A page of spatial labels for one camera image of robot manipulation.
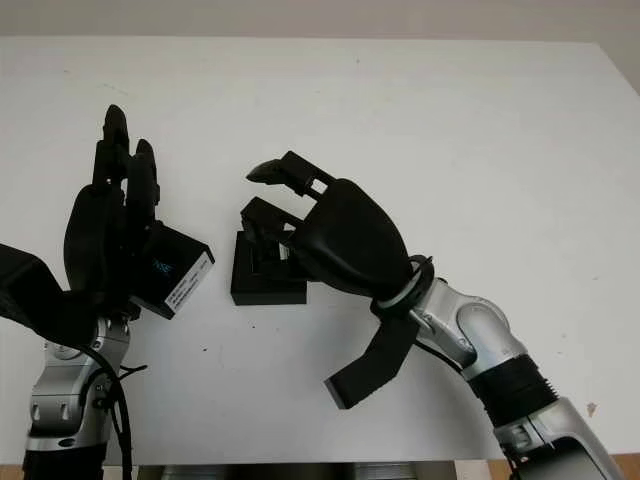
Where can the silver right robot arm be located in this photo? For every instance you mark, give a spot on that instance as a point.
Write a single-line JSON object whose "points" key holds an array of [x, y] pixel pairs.
{"points": [[480, 320]]}

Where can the black camera box base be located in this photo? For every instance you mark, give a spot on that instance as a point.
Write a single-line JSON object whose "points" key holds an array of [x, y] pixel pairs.
{"points": [[265, 292]]}

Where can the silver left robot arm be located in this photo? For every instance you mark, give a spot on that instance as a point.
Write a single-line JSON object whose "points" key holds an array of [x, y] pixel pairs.
{"points": [[60, 395]]}

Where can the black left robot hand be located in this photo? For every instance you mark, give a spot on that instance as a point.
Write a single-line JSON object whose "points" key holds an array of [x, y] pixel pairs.
{"points": [[95, 240]]}

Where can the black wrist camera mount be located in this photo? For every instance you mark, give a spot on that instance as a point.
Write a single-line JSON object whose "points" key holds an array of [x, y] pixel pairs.
{"points": [[30, 295], [365, 375]]}

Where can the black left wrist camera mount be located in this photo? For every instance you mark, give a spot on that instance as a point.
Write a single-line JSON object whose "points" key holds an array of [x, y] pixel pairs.
{"points": [[30, 295]]}

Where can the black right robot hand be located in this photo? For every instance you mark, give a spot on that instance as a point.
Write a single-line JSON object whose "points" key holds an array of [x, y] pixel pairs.
{"points": [[355, 240]]}

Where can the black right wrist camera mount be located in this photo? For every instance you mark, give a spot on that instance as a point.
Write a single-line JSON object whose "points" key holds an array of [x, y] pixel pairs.
{"points": [[365, 375]]}

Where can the black box lid with label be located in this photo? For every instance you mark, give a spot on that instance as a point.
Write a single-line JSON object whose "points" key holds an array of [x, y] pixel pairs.
{"points": [[180, 265]]}

